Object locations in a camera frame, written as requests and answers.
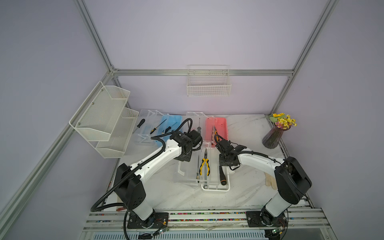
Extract pink clear toolbox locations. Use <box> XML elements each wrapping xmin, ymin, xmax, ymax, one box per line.
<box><xmin>186</xmin><ymin>112</ymin><xmax>228</xmax><ymax>148</ymax></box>

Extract white clear toolbox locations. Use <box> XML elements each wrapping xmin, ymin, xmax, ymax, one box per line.
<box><xmin>174</xmin><ymin>142</ymin><xmax>231</xmax><ymax>193</ymax></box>

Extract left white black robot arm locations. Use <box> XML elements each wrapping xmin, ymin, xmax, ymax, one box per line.
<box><xmin>114</xmin><ymin>130</ymin><xmax>203</xmax><ymax>225</ymax></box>

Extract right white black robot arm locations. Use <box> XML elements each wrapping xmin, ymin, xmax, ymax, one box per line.
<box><xmin>214</xmin><ymin>134</ymin><xmax>312</xmax><ymax>222</ymax></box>

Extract black orange screwdriver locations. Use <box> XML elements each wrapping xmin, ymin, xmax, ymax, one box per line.
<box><xmin>219</xmin><ymin>166</ymin><xmax>227</xmax><ymax>186</ymax></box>

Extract yellow black pliers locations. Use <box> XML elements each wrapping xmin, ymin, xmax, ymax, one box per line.
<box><xmin>200</xmin><ymin>149</ymin><xmax>211</xmax><ymax>177</ymax></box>

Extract silver wrench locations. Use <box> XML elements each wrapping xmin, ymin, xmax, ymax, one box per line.
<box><xmin>196</xmin><ymin>154</ymin><xmax>200</xmax><ymax>184</ymax></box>

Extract yellow black thin screwdriver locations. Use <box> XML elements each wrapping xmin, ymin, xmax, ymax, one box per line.
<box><xmin>150</xmin><ymin>119</ymin><xmax>166</xmax><ymax>135</ymax></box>

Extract purple glass vase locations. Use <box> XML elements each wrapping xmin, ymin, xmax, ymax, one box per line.
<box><xmin>262</xmin><ymin>127</ymin><xmax>285</xmax><ymax>149</ymax></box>

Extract blue clear toolbox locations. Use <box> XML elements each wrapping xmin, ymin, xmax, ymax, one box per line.
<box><xmin>133</xmin><ymin>110</ymin><xmax>182</xmax><ymax>147</ymax></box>

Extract beige work glove right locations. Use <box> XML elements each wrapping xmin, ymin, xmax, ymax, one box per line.
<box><xmin>265</xmin><ymin>173</ymin><xmax>278</xmax><ymax>190</ymax></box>

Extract yellow artificial flowers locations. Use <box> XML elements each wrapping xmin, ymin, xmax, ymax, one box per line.
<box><xmin>267</xmin><ymin>113</ymin><xmax>297</xmax><ymax>130</ymax></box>

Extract lower white mesh shelf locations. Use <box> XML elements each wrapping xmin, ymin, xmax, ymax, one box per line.
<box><xmin>96</xmin><ymin>108</ymin><xmax>139</xmax><ymax>159</ymax></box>

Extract white mesh shelf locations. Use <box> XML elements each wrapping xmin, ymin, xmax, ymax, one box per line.
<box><xmin>69</xmin><ymin>82</ymin><xmax>130</xmax><ymax>142</ymax></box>
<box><xmin>96</xmin><ymin>108</ymin><xmax>139</xmax><ymax>159</ymax></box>

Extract upper white mesh shelf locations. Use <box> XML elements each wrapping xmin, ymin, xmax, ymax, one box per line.
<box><xmin>69</xmin><ymin>82</ymin><xmax>130</xmax><ymax>142</ymax></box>

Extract grey handle screwdriver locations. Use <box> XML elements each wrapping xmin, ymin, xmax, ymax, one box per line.
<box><xmin>197</xmin><ymin>118</ymin><xmax>202</xmax><ymax>135</ymax></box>

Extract black handle screwdriver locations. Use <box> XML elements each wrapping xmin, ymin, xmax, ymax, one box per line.
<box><xmin>133</xmin><ymin>119</ymin><xmax>146</xmax><ymax>134</ymax></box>

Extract white wire wall basket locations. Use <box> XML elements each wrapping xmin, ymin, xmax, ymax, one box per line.
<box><xmin>187</xmin><ymin>65</ymin><xmax>232</xmax><ymax>97</ymax></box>

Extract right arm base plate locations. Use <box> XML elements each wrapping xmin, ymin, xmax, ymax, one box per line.
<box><xmin>246</xmin><ymin>211</ymin><xmax>287</xmax><ymax>228</ymax></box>

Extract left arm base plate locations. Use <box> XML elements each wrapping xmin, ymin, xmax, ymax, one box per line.
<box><xmin>127</xmin><ymin>212</ymin><xmax>169</xmax><ymax>229</ymax></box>

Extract black corrugated cable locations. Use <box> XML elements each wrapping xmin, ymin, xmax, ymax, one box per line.
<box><xmin>90</xmin><ymin>117</ymin><xmax>193</xmax><ymax>213</ymax></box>

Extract aluminium frame rail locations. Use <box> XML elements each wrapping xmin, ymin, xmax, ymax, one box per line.
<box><xmin>114</xmin><ymin>69</ymin><xmax>294</xmax><ymax>77</ymax></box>

